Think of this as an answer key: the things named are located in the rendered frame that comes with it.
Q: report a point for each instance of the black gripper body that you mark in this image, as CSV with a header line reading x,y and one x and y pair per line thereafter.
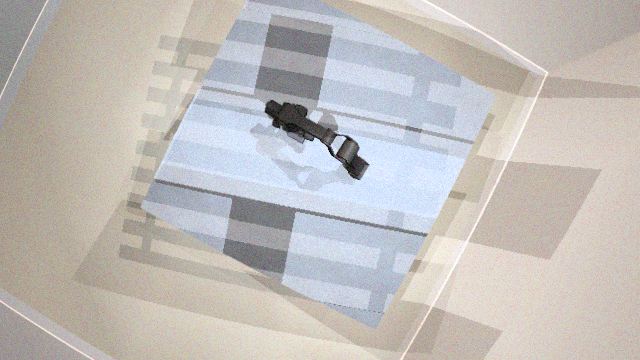
x,y
295,130

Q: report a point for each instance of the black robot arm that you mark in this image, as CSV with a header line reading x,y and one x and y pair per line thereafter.
x,y
293,116

